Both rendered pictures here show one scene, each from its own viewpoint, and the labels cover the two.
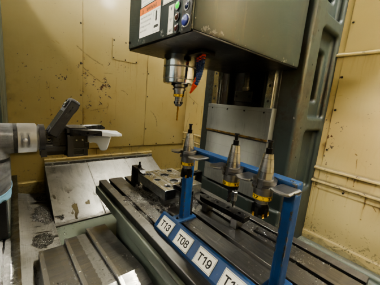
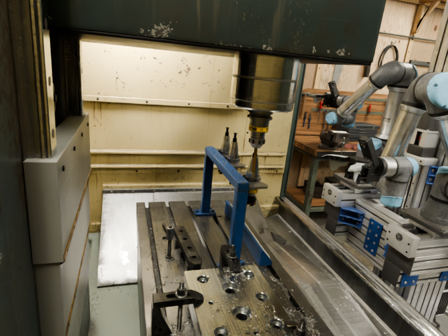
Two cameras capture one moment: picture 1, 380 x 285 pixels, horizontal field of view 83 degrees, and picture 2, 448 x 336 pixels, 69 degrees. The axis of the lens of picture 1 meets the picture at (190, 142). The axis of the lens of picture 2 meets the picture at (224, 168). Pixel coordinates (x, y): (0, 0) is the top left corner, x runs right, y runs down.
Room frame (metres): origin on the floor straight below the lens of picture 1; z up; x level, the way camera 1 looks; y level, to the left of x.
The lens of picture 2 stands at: (1.82, 0.30, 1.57)
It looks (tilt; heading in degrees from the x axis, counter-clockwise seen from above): 17 degrees down; 202
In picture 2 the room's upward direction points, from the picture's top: 5 degrees clockwise
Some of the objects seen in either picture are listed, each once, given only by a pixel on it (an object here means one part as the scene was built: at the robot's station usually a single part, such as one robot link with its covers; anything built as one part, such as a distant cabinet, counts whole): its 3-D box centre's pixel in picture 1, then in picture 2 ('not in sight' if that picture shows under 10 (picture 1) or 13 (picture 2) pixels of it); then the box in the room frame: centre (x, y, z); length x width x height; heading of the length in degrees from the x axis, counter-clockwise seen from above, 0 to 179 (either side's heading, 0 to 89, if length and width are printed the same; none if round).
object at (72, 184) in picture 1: (120, 184); not in sight; (1.54, 0.50, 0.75); 0.89 x 0.67 x 0.26; 130
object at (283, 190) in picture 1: (283, 190); not in sight; (0.51, -0.24, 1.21); 0.07 x 0.05 x 0.01; 130
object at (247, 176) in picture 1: (247, 176); not in sight; (0.59, -0.17, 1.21); 0.07 x 0.05 x 0.01; 130
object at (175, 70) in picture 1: (180, 70); (264, 83); (1.04, 0.07, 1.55); 0.16 x 0.16 x 0.12
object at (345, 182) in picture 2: not in sight; (363, 183); (-0.11, 0.39, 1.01); 0.36 x 0.22 x 0.06; 130
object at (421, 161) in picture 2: not in sight; (419, 158); (0.03, 0.60, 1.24); 0.14 x 0.09 x 0.03; 40
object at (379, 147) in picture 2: not in sight; (369, 151); (-0.11, 0.38, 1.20); 0.13 x 0.12 x 0.14; 145
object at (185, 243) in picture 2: (221, 211); (186, 251); (0.92, -0.17, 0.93); 0.26 x 0.05 x 0.06; 45
